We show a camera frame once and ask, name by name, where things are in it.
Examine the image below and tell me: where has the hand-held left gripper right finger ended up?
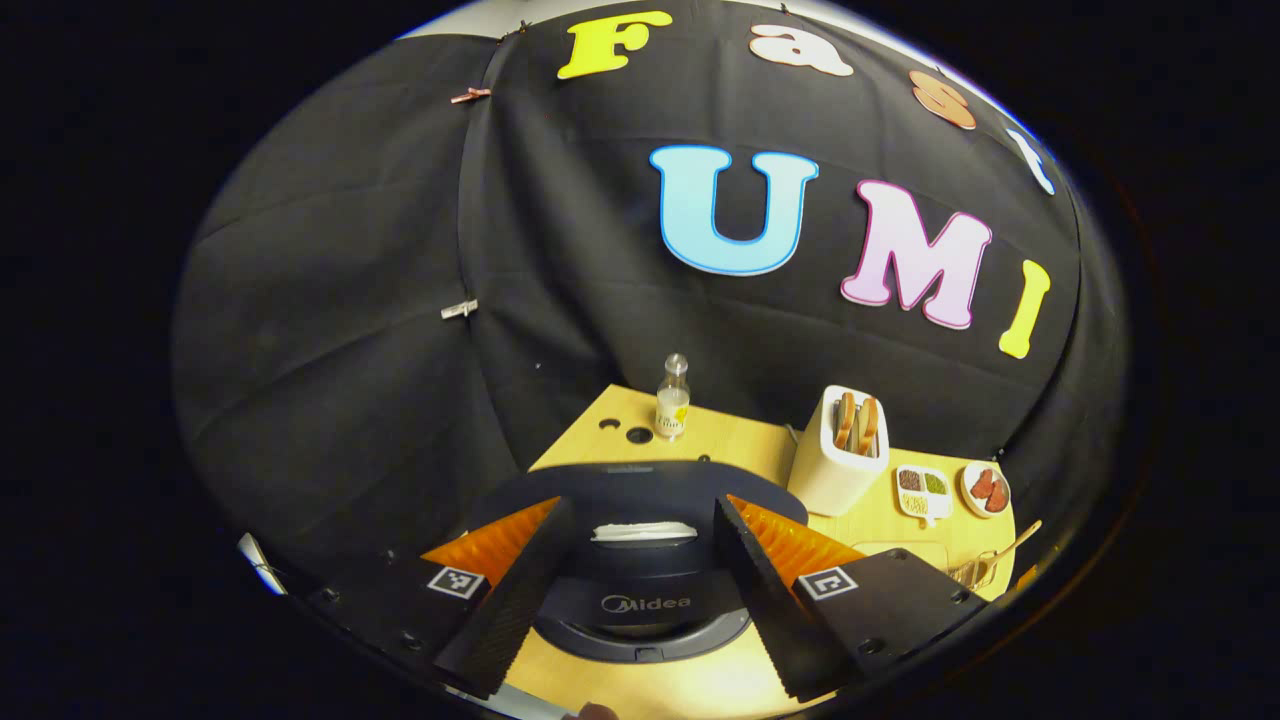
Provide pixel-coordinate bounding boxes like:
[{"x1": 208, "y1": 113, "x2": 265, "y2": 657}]
[{"x1": 712, "y1": 493, "x2": 989, "y2": 703}]

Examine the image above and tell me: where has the dark navy rice cooker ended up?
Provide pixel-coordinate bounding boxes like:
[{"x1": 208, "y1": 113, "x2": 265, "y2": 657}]
[{"x1": 465, "y1": 460, "x2": 811, "y2": 663}]

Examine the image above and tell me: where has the white divided grain dish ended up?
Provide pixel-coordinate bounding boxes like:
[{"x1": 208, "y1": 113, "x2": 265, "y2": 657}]
[{"x1": 895, "y1": 465, "x2": 953, "y2": 528}]

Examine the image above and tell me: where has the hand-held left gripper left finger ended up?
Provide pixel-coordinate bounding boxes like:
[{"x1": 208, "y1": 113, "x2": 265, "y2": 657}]
[{"x1": 300, "y1": 495, "x2": 576, "y2": 701}]

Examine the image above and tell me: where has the clear container of white rice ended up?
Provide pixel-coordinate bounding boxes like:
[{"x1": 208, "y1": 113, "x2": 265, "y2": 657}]
[{"x1": 850, "y1": 540, "x2": 951, "y2": 581}]

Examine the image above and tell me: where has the small white round plate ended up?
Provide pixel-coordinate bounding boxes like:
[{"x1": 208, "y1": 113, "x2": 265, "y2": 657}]
[{"x1": 960, "y1": 460, "x2": 1012, "y2": 519}]

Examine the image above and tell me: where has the small clear glass bottle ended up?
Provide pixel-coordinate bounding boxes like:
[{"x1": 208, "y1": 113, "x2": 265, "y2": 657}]
[{"x1": 654, "y1": 353, "x2": 692, "y2": 442}]

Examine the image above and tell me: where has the black backdrop cloth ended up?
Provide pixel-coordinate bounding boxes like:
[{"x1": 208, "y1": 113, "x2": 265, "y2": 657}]
[{"x1": 170, "y1": 0, "x2": 1126, "y2": 601}]

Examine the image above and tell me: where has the wooden spoon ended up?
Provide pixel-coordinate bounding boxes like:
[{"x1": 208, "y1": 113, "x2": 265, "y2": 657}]
[{"x1": 975, "y1": 519, "x2": 1043, "y2": 586}]

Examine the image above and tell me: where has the white toaster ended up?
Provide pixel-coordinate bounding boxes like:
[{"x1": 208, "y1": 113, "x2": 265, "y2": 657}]
[{"x1": 787, "y1": 385, "x2": 891, "y2": 518}]

